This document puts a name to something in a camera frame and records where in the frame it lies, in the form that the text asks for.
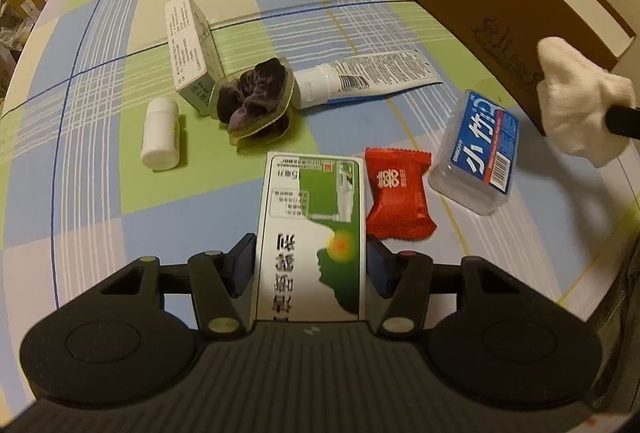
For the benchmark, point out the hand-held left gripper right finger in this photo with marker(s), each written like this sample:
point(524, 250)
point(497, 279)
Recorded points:
point(377, 270)

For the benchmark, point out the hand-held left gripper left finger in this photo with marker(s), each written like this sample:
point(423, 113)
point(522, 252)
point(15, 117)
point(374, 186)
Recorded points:
point(240, 268)

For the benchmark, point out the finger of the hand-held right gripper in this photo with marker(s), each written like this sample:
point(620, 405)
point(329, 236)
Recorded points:
point(625, 120)

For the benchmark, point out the white cloth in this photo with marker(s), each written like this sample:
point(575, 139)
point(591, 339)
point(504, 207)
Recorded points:
point(570, 103)

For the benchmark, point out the green and white medicine box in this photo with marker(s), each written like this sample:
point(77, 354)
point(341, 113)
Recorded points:
point(310, 223)

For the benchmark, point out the clear box with blue label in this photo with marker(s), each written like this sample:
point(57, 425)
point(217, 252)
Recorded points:
point(475, 153)

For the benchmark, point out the white squeeze tube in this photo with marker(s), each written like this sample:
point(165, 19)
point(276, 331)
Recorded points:
point(370, 73)

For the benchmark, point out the red candy packet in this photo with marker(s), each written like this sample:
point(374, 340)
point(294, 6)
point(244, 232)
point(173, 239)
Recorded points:
point(397, 198)

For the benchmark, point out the small white bottle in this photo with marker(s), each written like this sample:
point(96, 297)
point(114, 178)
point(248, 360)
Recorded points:
point(160, 133)

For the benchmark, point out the white box with small print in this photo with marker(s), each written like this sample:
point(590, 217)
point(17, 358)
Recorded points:
point(187, 43)

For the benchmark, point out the pile of cardboard boxes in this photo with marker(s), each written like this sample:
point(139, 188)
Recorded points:
point(22, 13)

